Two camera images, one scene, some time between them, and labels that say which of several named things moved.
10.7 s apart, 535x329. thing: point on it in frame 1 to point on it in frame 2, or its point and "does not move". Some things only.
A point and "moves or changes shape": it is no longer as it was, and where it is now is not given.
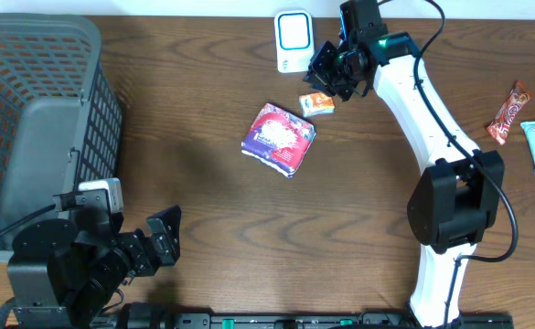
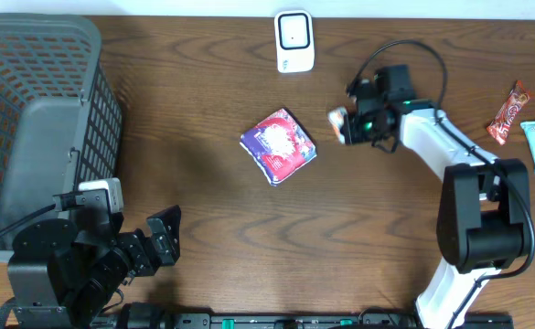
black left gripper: (158, 242) does not move
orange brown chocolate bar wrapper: (514, 102) does not move
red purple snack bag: (278, 139) moves or changes shape
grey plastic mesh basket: (47, 116) does not move
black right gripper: (317, 72) to (350, 129)
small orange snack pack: (314, 104) to (336, 118)
